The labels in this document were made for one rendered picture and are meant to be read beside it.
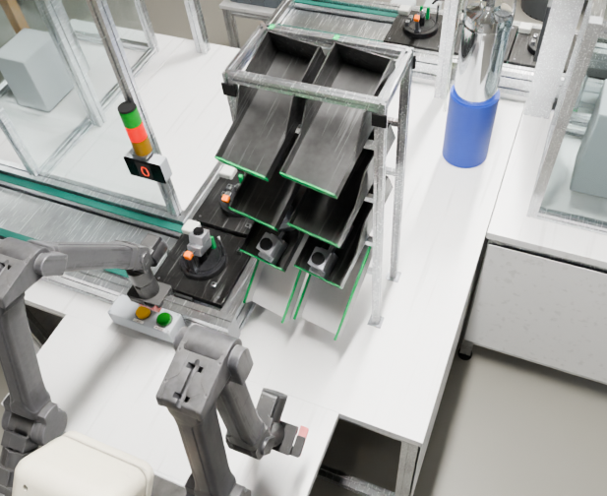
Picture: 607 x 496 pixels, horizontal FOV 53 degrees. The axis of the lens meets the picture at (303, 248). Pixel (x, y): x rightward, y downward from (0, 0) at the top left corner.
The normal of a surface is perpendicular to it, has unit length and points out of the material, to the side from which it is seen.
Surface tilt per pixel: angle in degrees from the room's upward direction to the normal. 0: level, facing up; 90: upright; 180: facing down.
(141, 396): 0
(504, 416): 0
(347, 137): 25
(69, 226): 0
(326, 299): 45
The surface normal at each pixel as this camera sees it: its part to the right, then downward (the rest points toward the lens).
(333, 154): -0.30, -0.26
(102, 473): 0.20, -0.96
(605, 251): -0.08, -0.61
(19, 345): 0.92, 0.29
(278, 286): -0.44, 0.06
